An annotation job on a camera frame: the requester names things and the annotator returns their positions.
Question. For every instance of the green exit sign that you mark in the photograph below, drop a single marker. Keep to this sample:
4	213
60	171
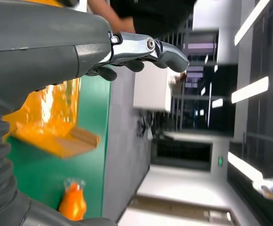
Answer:
220	161

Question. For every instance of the white ceiling light strip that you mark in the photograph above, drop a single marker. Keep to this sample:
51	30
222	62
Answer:
249	21
249	90
242	165

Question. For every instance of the person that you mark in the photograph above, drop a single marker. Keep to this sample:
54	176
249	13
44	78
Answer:
150	15

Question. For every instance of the orange bottle with clear cap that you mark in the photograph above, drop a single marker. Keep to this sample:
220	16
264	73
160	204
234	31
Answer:
72	202

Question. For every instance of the yellow plastic sheet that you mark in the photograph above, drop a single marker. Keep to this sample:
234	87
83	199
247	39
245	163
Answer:
44	124

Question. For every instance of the green table mat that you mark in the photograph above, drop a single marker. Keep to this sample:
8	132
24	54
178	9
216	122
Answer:
44	181

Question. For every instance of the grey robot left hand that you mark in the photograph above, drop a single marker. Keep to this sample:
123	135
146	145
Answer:
44	40

